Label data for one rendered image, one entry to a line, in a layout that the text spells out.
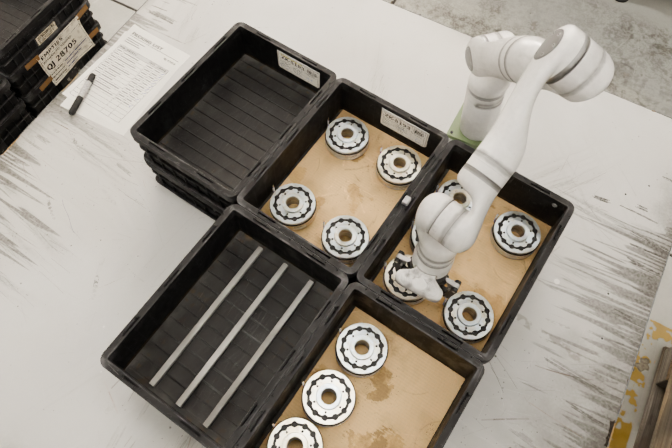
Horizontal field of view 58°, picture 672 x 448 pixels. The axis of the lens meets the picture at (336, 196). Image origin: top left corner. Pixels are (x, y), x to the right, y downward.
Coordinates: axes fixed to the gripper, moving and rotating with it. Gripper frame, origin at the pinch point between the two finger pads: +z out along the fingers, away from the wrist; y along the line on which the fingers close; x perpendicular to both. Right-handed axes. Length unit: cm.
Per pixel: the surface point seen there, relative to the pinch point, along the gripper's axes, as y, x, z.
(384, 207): 15.4, -13.4, 2.4
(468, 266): -6.9, -9.8, 2.5
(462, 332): -11.4, 5.0, -0.3
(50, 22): 147, -34, 32
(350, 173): 26.3, -17.4, 2.4
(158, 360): 39, 39, 3
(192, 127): 66, -10, 3
